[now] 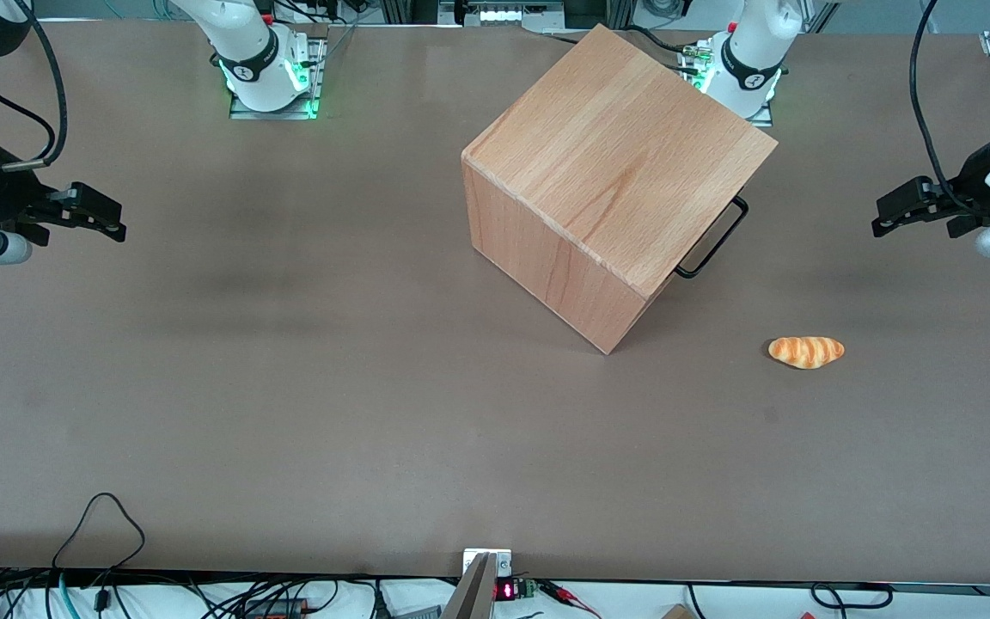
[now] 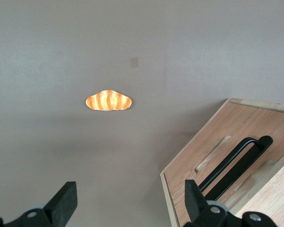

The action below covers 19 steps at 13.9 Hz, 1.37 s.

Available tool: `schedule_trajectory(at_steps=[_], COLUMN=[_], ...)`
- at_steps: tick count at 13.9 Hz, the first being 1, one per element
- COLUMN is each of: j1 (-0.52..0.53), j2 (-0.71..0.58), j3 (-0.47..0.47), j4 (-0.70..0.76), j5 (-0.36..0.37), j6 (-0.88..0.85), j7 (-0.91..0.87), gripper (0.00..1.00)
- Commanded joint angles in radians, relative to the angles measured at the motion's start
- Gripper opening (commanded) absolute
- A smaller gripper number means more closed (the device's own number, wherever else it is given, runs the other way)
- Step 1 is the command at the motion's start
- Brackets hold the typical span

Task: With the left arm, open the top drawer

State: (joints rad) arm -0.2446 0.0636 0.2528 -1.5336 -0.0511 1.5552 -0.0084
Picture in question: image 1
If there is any grey metal bracket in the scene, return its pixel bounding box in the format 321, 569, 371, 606
442, 552, 498, 619

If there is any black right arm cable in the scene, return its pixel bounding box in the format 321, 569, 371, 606
0, 0, 68, 170

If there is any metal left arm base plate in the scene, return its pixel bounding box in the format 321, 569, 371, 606
678, 43, 776, 129

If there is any light wooden drawer cabinet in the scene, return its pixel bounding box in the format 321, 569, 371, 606
461, 23, 778, 355

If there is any wooden drawer with black handle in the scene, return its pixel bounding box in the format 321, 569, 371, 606
674, 196, 750, 279

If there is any black base power cable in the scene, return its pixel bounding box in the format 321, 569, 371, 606
538, 24, 706, 71

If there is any looped thin black cable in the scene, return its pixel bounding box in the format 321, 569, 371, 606
52, 492, 146, 575

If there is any small white mounting block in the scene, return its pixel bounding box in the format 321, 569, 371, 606
462, 548, 514, 579

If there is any white lit device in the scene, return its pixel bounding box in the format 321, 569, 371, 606
459, 0, 566, 28

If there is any toy bread loaf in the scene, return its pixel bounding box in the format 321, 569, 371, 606
768, 335, 846, 371

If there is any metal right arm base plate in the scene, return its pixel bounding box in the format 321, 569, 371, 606
229, 36, 327, 120

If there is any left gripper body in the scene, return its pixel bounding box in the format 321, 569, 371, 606
933, 129, 990, 239

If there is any flat looped black cable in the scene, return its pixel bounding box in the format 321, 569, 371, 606
810, 582, 894, 610

